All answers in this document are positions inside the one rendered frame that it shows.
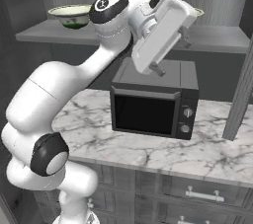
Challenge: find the white drawer handle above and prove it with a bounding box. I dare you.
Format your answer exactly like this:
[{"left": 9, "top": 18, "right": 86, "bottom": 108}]
[
  {"left": 86, "top": 197, "right": 95, "bottom": 210},
  {"left": 185, "top": 186, "right": 226, "bottom": 203},
  {"left": 177, "top": 215, "right": 211, "bottom": 224}
]

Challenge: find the grey cabinet shelf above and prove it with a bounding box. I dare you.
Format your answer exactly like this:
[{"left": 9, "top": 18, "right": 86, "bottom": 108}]
[{"left": 15, "top": 19, "right": 251, "bottom": 55}]

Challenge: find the black microwave door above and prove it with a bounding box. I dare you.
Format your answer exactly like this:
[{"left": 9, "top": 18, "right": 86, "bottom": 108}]
[{"left": 111, "top": 86, "right": 182, "bottom": 138}]

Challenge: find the grey cabinet door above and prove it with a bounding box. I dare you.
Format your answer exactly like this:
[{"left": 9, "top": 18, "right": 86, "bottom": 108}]
[{"left": 221, "top": 35, "right": 253, "bottom": 142}]

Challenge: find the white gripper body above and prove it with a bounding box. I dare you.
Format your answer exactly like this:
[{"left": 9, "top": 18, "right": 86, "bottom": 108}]
[{"left": 130, "top": 0, "right": 198, "bottom": 76}]

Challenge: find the grey drawer front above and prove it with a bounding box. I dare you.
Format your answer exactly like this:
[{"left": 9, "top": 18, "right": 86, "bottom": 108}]
[
  {"left": 159, "top": 174, "right": 253, "bottom": 208},
  {"left": 156, "top": 200, "right": 253, "bottom": 224},
  {"left": 88, "top": 187, "right": 136, "bottom": 217},
  {"left": 86, "top": 163, "right": 136, "bottom": 190}
]

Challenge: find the silver microwave knob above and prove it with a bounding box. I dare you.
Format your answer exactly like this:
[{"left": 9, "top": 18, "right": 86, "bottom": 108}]
[
  {"left": 180, "top": 122, "right": 191, "bottom": 134},
  {"left": 183, "top": 107, "right": 195, "bottom": 118}
]

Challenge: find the black microwave oven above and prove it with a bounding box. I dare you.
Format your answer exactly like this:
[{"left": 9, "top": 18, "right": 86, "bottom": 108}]
[{"left": 110, "top": 56, "right": 201, "bottom": 141}]

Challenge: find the white bowl with green base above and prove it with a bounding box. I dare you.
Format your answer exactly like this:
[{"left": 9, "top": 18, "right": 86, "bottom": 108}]
[
  {"left": 194, "top": 7, "right": 206, "bottom": 19},
  {"left": 47, "top": 4, "right": 94, "bottom": 31}
]

